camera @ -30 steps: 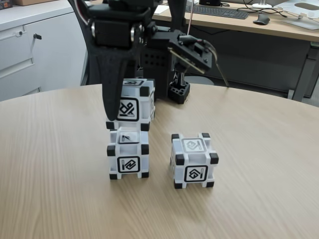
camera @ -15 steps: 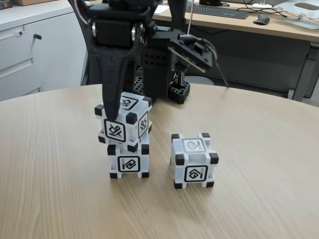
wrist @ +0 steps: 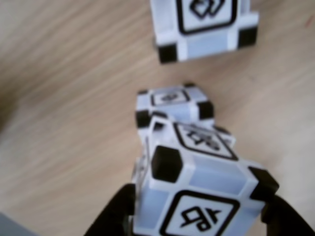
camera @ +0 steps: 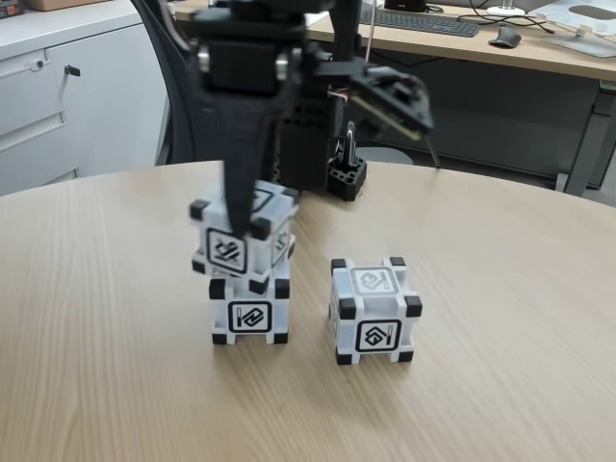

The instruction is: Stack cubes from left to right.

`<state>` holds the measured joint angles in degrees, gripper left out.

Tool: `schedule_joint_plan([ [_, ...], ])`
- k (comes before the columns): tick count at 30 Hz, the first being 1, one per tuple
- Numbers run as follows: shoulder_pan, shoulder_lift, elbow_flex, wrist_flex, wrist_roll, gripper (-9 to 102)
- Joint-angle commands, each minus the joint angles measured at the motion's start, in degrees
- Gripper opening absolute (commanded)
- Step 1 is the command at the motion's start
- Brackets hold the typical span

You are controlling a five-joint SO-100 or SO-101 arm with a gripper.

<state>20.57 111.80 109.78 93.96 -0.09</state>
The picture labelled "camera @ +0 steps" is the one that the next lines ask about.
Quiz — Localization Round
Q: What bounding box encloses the white cube underlined glyph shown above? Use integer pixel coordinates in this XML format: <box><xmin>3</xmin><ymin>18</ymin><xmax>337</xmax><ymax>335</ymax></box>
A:
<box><xmin>189</xmin><ymin>180</ymin><xmax>300</xmax><ymax>295</ymax></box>

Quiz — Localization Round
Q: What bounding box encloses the white cube spiral diamond glyph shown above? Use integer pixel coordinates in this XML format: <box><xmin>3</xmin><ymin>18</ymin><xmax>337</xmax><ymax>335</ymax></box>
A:
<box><xmin>328</xmin><ymin>256</ymin><xmax>424</xmax><ymax>366</ymax></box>

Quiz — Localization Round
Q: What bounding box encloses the black mesh office chair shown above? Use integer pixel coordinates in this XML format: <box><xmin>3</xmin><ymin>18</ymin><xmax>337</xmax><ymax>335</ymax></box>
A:
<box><xmin>129</xmin><ymin>0</ymin><xmax>227</xmax><ymax>167</ymax></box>

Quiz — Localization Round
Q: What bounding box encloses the grey round seat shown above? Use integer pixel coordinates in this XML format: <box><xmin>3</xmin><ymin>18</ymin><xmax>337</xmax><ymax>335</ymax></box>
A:
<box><xmin>358</xmin><ymin>146</ymin><xmax>413</xmax><ymax>167</ymax></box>

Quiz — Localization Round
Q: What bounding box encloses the white drawer cabinet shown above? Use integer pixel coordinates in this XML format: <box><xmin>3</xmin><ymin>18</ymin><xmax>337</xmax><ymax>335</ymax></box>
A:
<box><xmin>0</xmin><ymin>9</ymin><xmax>169</xmax><ymax>198</ymax></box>

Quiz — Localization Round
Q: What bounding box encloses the wooden office desk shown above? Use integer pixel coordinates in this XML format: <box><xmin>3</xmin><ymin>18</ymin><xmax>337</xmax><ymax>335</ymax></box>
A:
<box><xmin>175</xmin><ymin>0</ymin><xmax>616</xmax><ymax>198</ymax></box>

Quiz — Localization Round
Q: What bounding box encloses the black monitor base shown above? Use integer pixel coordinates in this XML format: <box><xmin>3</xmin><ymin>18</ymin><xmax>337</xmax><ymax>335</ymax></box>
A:
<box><xmin>384</xmin><ymin>0</ymin><xmax>428</xmax><ymax>13</ymax></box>

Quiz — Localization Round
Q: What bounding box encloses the dark computer keyboard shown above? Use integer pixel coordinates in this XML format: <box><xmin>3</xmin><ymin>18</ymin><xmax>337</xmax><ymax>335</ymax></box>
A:
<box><xmin>358</xmin><ymin>10</ymin><xmax>482</xmax><ymax>39</ymax></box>

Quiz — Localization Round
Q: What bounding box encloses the white cube zigzag glyph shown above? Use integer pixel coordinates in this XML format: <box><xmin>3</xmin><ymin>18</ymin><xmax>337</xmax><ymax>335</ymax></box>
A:
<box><xmin>208</xmin><ymin>267</ymin><xmax>292</xmax><ymax>347</ymax></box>

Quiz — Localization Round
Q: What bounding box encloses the brown cardboard box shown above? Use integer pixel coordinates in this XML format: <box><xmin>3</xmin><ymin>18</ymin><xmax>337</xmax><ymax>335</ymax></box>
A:
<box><xmin>28</xmin><ymin>0</ymin><xmax>83</xmax><ymax>12</ymax></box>

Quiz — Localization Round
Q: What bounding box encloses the dark computer mouse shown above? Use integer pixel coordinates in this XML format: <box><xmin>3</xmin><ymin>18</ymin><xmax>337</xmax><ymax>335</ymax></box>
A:
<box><xmin>488</xmin><ymin>26</ymin><xmax>524</xmax><ymax>49</ymax></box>

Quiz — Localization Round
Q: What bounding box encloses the white round lamp base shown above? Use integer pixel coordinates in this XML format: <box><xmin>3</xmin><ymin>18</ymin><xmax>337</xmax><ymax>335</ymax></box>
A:
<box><xmin>485</xmin><ymin>0</ymin><xmax>528</xmax><ymax>16</ymax></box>

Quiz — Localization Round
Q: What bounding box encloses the silver laptop stand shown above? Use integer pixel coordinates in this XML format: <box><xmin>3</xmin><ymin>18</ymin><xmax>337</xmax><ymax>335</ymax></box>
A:
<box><xmin>541</xmin><ymin>3</ymin><xmax>616</xmax><ymax>58</ymax></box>

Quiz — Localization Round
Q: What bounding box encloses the white red servo cable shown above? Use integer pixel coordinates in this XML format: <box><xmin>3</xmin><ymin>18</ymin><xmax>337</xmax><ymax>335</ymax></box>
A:
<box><xmin>163</xmin><ymin>0</ymin><xmax>193</xmax><ymax>50</ymax></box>

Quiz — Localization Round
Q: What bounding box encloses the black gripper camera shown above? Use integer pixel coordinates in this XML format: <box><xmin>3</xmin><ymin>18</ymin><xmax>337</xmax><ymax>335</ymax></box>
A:
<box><xmin>315</xmin><ymin>62</ymin><xmax>437</xmax><ymax>141</ymax></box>

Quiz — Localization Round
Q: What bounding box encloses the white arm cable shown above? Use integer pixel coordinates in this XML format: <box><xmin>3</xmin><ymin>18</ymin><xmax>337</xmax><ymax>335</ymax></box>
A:
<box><xmin>364</xmin><ymin>0</ymin><xmax>380</xmax><ymax>62</ymax></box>

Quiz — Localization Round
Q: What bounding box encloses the grey camera cable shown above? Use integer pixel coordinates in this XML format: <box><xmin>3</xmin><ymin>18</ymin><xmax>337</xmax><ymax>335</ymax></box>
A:
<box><xmin>423</xmin><ymin>129</ymin><xmax>443</xmax><ymax>169</ymax></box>

